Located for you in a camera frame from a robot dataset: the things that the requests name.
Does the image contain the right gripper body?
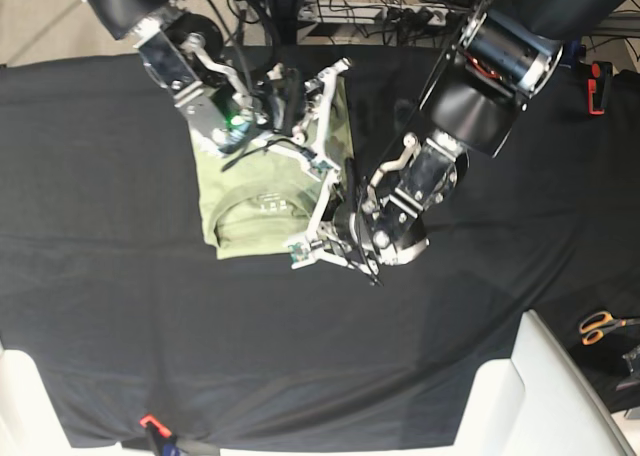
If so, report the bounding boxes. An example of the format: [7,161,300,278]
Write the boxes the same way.
[249,65,320,141]

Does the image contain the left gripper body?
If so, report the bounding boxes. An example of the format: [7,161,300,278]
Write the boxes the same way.
[319,197,379,276]

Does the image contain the green T-shirt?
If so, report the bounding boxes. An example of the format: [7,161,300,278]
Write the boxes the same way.
[188,78,357,261]

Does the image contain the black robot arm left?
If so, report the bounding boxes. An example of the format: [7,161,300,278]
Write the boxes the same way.
[286,0,625,279]

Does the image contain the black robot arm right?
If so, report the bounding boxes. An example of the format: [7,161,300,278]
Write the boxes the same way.
[84,0,352,184]

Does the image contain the white power strip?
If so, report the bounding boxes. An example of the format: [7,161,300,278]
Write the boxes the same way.
[298,0,450,27]

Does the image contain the black table cloth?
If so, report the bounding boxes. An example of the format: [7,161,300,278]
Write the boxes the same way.
[1,55,639,451]

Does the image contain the red blue clamp bottom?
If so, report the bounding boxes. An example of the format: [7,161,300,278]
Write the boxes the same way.
[139,414,182,456]

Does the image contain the white block right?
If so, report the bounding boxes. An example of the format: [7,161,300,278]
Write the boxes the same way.
[453,310,635,455]

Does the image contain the white block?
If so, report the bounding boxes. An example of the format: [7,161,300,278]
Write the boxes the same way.
[1,348,124,455]
[453,310,635,455]

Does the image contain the red black clamp right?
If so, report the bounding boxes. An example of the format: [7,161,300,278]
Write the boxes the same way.
[587,61,614,116]

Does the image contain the black device at right edge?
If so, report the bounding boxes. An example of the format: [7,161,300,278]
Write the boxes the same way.
[616,346,640,391]

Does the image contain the white block left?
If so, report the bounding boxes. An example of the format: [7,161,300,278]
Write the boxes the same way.
[1,348,124,455]

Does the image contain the orange handled scissors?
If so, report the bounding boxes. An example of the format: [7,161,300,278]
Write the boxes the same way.
[578,311,639,346]

